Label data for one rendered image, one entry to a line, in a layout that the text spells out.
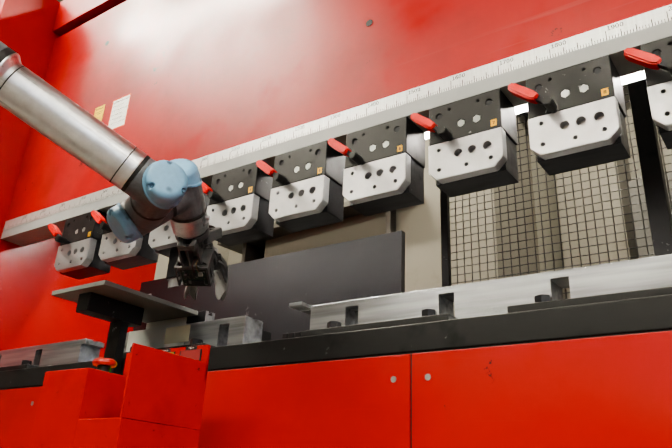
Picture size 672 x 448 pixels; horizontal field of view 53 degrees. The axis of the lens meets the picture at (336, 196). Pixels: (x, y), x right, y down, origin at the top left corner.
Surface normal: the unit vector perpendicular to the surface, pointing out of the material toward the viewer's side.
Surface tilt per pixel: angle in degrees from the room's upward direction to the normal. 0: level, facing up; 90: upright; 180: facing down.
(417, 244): 90
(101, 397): 90
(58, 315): 90
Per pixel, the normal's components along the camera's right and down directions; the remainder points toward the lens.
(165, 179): 0.49, -0.34
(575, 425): -0.57, -0.37
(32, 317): 0.82, -0.20
